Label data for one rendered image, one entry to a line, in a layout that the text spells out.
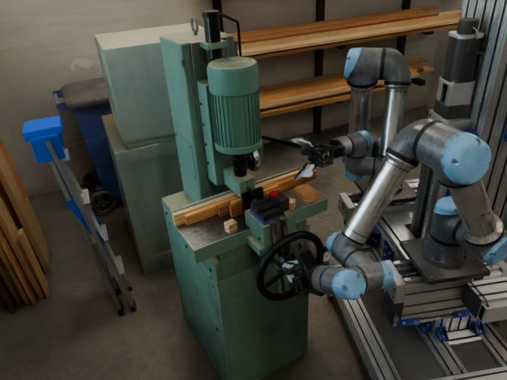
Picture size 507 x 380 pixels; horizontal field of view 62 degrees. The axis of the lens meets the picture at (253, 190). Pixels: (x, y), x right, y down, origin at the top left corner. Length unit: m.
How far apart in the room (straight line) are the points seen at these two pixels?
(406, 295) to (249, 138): 0.79
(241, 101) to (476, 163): 0.74
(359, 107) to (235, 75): 0.58
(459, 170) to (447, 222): 0.43
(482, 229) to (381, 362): 0.88
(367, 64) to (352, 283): 0.86
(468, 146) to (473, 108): 0.55
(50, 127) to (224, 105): 0.90
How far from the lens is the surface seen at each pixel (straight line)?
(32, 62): 3.72
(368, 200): 1.23
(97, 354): 2.50
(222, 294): 1.69
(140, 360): 2.40
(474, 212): 1.31
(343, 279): 1.11
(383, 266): 1.22
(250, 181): 1.62
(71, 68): 3.72
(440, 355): 2.15
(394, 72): 1.67
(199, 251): 1.51
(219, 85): 1.43
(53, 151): 2.08
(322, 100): 3.93
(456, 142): 1.11
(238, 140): 1.49
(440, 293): 1.69
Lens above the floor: 1.83
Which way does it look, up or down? 31 degrees down
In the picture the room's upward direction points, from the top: 3 degrees counter-clockwise
